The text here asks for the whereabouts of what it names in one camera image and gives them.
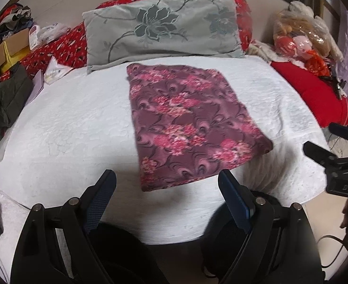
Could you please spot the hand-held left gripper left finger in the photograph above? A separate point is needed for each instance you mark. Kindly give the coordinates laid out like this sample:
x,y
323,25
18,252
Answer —
x,y
103,195

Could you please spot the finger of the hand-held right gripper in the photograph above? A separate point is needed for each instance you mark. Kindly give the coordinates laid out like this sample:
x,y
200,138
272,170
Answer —
x,y
344,130
318,152

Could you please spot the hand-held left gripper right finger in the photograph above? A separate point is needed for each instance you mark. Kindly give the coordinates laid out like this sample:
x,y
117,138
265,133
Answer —
x,y
236,201

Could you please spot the pink floral garment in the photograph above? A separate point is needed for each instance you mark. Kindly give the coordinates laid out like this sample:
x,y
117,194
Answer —
x,y
191,118

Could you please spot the pile of assorted clothes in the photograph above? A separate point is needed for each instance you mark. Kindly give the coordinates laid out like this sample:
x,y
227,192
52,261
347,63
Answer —
x,y
5,20

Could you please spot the red cushion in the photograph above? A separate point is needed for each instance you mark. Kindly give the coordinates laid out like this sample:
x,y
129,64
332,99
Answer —
x,y
313,91

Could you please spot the white quilted bedspread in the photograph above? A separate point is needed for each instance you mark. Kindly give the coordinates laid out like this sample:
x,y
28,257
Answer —
x,y
73,136

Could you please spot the orange plastic bag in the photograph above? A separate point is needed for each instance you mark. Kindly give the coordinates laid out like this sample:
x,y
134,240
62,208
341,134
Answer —
x,y
318,63

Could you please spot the plastic bag of plush toys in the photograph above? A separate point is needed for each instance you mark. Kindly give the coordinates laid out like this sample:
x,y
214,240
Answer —
x,y
301,35

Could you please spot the lilac card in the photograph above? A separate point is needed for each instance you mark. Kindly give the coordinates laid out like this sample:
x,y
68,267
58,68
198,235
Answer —
x,y
35,87

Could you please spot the dark padded jacket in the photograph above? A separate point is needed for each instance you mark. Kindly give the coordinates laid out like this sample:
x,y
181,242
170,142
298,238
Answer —
x,y
5,103

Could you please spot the white printed paper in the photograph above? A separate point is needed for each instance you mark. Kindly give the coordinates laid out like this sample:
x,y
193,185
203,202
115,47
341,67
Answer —
x,y
57,69

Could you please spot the cardboard box with yellow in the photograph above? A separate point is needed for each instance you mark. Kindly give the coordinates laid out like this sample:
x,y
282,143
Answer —
x,y
6,57

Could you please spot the white plastic bag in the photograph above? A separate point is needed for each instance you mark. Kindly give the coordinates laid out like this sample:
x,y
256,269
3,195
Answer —
x,y
52,32

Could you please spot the grey floral pillow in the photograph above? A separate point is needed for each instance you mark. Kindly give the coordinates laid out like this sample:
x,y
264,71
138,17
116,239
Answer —
x,y
162,32

